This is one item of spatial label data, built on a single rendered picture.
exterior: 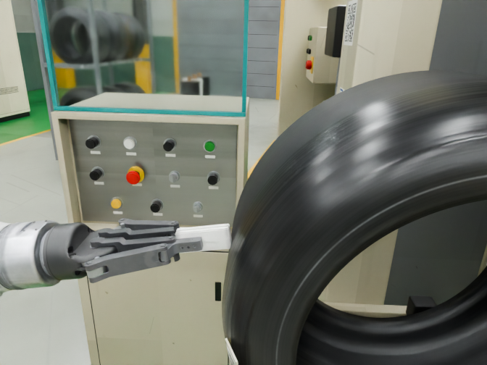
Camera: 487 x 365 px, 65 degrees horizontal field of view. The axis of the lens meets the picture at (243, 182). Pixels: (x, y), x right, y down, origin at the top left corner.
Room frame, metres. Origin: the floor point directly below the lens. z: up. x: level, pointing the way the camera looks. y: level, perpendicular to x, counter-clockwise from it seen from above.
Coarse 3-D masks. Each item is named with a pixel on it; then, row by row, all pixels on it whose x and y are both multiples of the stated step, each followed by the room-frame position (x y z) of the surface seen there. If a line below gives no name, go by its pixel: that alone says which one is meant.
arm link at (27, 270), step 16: (16, 224) 0.45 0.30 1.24; (32, 224) 0.45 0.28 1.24; (48, 224) 0.45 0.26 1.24; (0, 240) 0.42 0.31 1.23; (16, 240) 0.42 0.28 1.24; (32, 240) 0.42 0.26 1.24; (0, 256) 0.41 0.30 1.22; (16, 256) 0.41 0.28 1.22; (32, 256) 0.41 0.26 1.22; (0, 272) 0.40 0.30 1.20; (16, 272) 0.40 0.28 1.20; (32, 272) 0.40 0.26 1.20; (16, 288) 0.41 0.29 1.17
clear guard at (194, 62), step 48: (48, 0) 1.09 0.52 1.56; (96, 0) 1.09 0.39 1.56; (144, 0) 1.08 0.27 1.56; (192, 0) 1.08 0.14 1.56; (240, 0) 1.07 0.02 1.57; (48, 48) 1.09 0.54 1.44; (96, 48) 1.09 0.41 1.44; (144, 48) 1.08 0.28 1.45; (192, 48) 1.08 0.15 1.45; (240, 48) 1.07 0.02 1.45; (96, 96) 1.09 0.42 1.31; (144, 96) 1.08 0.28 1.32; (192, 96) 1.08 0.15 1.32; (240, 96) 1.07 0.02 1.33
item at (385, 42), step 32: (384, 0) 0.68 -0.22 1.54; (416, 0) 0.68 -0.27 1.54; (384, 32) 0.68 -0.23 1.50; (416, 32) 0.68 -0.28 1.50; (352, 64) 0.69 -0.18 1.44; (384, 64) 0.68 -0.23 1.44; (416, 64) 0.68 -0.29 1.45; (384, 256) 0.68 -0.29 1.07; (352, 288) 0.68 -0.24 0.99; (384, 288) 0.68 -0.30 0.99
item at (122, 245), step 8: (96, 240) 0.43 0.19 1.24; (104, 240) 0.43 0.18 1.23; (112, 240) 0.43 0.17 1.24; (120, 240) 0.43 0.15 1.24; (128, 240) 0.43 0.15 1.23; (136, 240) 0.43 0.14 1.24; (144, 240) 0.43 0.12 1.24; (152, 240) 0.42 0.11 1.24; (160, 240) 0.42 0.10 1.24; (168, 240) 0.42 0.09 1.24; (120, 248) 0.42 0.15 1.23; (128, 248) 0.42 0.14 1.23; (136, 248) 0.42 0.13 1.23; (176, 256) 0.42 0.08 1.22
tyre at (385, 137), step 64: (320, 128) 0.43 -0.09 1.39; (384, 128) 0.35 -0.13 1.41; (448, 128) 0.33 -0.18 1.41; (256, 192) 0.43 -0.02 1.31; (320, 192) 0.34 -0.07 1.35; (384, 192) 0.32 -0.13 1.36; (448, 192) 0.31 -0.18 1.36; (256, 256) 0.35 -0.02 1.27; (320, 256) 0.32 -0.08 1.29; (256, 320) 0.32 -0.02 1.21; (320, 320) 0.58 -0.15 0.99; (384, 320) 0.60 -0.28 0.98; (448, 320) 0.57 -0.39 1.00
